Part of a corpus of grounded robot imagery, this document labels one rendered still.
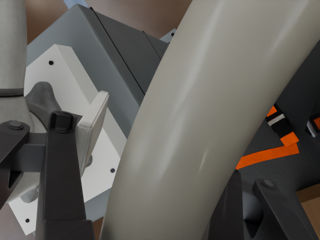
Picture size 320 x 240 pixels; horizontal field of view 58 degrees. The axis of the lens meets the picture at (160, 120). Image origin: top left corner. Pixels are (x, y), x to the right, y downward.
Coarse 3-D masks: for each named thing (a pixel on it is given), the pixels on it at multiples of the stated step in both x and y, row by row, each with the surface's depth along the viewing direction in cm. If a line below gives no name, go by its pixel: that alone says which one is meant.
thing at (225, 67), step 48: (192, 0) 7; (240, 0) 6; (288, 0) 5; (192, 48) 6; (240, 48) 6; (288, 48) 6; (144, 96) 7; (192, 96) 6; (240, 96) 6; (144, 144) 7; (192, 144) 6; (240, 144) 7; (144, 192) 7; (192, 192) 7
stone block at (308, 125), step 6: (318, 102) 91; (318, 108) 90; (312, 114) 94; (318, 114) 88; (312, 120) 92; (318, 120) 86; (306, 126) 98; (312, 126) 91; (318, 126) 85; (306, 132) 96; (312, 132) 89; (318, 132) 83; (312, 138) 88; (318, 138) 82; (318, 144) 83; (318, 150) 97
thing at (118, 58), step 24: (72, 24) 57; (96, 24) 59; (120, 24) 75; (48, 48) 60; (72, 48) 58; (96, 48) 57; (120, 48) 64; (144, 48) 83; (96, 72) 57; (120, 72) 57; (144, 72) 70; (120, 96) 57; (120, 120) 57; (96, 216) 62
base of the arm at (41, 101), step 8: (32, 88) 54; (40, 88) 53; (48, 88) 53; (32, 96) 53; (40, 96) 53; (48, 96) 53; (32, 104) 53; (40, 104) 53; (48, 104) 52; (56, 104) 53; (32, 112) 49; (40, 112) 51; (48, 112) 52; (40, 120) 49; (48, 120) 50; (32, 192) 56; (24, 200) 57; (32, 200) 57
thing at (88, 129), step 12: (96, 96) 19; (108, 96) 20; (96, 108) 17; (84, 120) 14; (96, 120) 15; (84, 132) 14; (96, 132) 17; (84, 144) 14; (84, 156) 14; (84, 168) 15
